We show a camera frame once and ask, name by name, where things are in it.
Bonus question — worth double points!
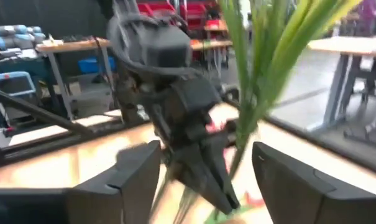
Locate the light blue framed device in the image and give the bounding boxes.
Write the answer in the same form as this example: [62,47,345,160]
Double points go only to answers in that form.
[0,70,37,98]

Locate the pink artificial flower bunch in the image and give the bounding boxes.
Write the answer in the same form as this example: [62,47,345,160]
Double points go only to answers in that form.
[242,191,265,208]
[206,116,236,133]

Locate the blue grey rolls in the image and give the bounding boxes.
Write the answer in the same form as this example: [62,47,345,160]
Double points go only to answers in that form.
[0,24,47,50]

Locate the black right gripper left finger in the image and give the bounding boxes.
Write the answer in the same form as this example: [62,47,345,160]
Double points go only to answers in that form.
[0,139,162,224]

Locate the wooden desk top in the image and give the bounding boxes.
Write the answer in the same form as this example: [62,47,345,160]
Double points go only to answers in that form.
[307,35,376,58]

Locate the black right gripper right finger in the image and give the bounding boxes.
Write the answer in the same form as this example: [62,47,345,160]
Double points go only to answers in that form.
[252,141,376,224]

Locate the blue plastic bin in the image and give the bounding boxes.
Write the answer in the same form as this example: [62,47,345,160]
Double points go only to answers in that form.
[78,57,117,75]

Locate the red storage bins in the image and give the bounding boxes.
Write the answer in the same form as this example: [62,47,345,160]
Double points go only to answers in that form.
[137,0,229,32]

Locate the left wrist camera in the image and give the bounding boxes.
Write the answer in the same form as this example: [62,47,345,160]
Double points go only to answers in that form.
[134,24,193,74]

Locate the purple artificial flower bunch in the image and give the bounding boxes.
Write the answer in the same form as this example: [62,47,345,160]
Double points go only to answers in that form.
[150,0,364,224]

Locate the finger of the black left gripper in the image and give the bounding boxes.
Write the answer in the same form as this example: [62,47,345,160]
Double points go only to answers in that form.
[202,131,241,216]
[174,141,226,216]

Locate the wooden workbench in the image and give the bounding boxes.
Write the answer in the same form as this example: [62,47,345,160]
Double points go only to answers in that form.
[35,37,112,122]

